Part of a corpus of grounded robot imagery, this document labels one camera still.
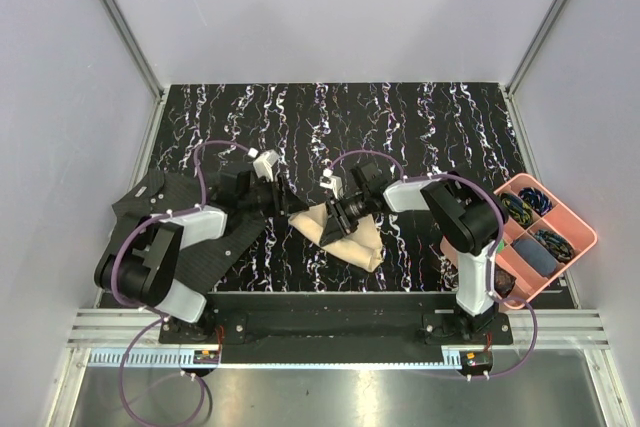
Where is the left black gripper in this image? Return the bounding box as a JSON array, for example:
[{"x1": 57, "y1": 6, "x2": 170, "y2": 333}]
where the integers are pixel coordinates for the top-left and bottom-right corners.
[{"x1": 239, "y1": 174, "x2": 309, "y2": 218}]

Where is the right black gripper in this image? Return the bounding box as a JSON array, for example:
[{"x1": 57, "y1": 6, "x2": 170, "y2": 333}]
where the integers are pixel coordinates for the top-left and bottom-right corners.
[{"x1": 320, "y1": 190, "x2": 372, "y2": 248}]

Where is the beige cloth napkin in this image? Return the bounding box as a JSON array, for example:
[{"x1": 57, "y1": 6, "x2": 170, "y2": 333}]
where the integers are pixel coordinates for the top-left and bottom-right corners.
[{"x1": 288, "y1": 204, "x2": 383, "y2": 273}]

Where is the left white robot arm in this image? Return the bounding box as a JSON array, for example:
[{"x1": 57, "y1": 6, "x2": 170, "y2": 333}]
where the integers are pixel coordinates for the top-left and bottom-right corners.
[{"x1": 94, "y1": 168, "x2": 308, "y2": 343}]

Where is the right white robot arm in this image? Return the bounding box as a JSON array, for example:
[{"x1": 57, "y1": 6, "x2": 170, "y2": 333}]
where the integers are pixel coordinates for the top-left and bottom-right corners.
[{"x1": 319, "y1": 163, "x2": 509, "y2": 344}]

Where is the brown patterned sock roll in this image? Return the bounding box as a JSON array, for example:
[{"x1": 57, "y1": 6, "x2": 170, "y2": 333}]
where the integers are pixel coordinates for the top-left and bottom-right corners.
[{"x1": 494, "y1": 267, "x2": 516, "y2": 298}]

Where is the yellow patterned sock roll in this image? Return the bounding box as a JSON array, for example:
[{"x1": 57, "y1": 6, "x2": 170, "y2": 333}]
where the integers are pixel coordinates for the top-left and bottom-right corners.
[{"x1": 499, "y1": 192, "x2": 534, "y2": 228}]

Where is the blue patterned sock roll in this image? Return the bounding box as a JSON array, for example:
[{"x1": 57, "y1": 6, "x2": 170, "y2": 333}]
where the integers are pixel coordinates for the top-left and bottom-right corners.
[{"x1": 518, "y1": 187, "x2": 554, "y2": 217}]

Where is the teal patterned sock roll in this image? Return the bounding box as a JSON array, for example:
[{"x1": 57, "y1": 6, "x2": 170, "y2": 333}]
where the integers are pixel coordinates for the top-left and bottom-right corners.
[{"x1": 533, "y1": 229, "x2": 575, "y2": 263}]

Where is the grey rolled sock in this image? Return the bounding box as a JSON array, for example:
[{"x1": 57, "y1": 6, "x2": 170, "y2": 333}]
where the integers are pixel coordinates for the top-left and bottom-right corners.
[{"x1": 512, "y1": 238, "x2": 556, "y2": 278}]

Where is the pink divided tray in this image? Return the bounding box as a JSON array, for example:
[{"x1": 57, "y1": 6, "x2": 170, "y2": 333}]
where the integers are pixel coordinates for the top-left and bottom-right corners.
[{"x1": 440, "y1": 172, "x2": 599, "y2": 311}]

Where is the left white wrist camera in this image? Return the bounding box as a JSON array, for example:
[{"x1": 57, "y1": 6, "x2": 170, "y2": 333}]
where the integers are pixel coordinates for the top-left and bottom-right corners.
[{"x1": 247, "y1": 148, "x2": 279, "y2": 182}]

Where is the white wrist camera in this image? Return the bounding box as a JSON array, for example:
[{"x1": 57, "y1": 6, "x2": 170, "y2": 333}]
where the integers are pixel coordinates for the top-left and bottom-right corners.
[
  {"x1": 247, "y1": 148, "x2": 279, "y2": 182},
  {"x1": 320, "y1": 169, "x2": 344, "y2": 199}
]

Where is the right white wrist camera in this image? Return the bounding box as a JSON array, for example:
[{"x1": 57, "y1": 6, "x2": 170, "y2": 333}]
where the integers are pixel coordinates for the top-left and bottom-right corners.
[{"x1": 320, "y1": 169, "x2": 344, "y2": 199}]

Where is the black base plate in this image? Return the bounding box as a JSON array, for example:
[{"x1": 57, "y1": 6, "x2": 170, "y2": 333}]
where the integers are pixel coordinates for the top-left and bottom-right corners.
[{"x1": 159, "y1": 292, "x2": 514, "y2": 369}]

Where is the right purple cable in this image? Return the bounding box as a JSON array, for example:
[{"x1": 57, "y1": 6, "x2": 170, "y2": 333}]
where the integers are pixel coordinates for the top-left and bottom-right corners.
[{"x1": 327, "y1": 149, "x2": 540, "y2": 381}]

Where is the purple cable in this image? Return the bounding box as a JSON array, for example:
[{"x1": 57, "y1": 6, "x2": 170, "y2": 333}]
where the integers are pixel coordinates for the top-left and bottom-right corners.
[
  {"x1": 112, "y1": 140, "x2": 256, "y2": 423},
  {"x1": 327, "y1": 149, "x2": 540, "y2": 381}
]

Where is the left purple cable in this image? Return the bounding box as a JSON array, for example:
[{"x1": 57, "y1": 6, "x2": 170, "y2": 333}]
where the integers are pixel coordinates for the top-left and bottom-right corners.
[{"x1": 112, "y1": 140, "x2": 256, "y2": 423}]

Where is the slotted cable duct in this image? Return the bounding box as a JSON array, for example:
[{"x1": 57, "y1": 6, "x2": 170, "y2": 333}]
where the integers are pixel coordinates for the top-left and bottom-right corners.
[{"x1": 88, "y1": 348, "x2": 221, "y2": 368}]

